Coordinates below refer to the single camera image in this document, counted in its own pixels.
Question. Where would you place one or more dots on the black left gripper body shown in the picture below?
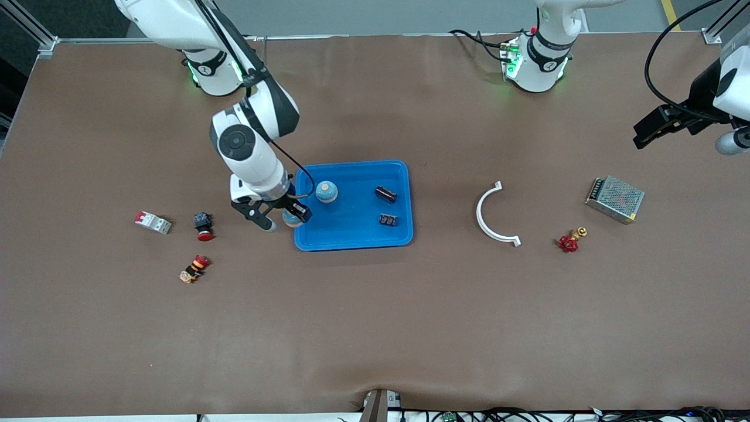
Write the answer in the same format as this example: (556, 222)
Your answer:
(701, 97)

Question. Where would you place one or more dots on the blue dome call bell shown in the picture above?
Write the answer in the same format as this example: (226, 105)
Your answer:
(290, 221)
(326, 192)

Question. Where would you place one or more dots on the long black electrolytic capacitor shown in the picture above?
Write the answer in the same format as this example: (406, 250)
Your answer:
(385, 194)

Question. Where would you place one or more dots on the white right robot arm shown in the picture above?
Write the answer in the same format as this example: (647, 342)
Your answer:
(237, 140)

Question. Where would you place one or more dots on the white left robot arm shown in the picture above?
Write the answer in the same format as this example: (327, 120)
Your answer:
(542, 58)

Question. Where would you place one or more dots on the blue plastic tray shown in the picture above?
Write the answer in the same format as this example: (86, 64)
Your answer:
(351, 234)

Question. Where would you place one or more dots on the metal mesh power supply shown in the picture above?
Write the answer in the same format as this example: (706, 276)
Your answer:
(615, 199)

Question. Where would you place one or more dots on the red emergency stop button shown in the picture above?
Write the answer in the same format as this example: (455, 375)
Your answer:
(203, 225)

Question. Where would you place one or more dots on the orange red push button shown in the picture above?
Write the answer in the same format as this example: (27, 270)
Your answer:
(194, 269)

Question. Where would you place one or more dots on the white red circuit breaker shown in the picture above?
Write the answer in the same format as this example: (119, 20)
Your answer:
(153, 223)

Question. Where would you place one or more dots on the brown table mat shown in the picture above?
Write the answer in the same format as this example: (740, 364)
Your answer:
(375, 328)

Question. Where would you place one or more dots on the brass valve red handwheel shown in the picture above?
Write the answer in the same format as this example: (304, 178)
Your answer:
(568, 243)

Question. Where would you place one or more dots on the white semicircular pipe clamp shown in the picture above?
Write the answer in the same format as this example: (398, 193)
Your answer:
(479, 214)

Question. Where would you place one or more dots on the aluminium frame profile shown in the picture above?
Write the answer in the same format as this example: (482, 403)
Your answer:
(48, 47)
(712, 36)

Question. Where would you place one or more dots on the metal clamp bracket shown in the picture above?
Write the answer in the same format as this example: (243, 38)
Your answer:
(375, 407)

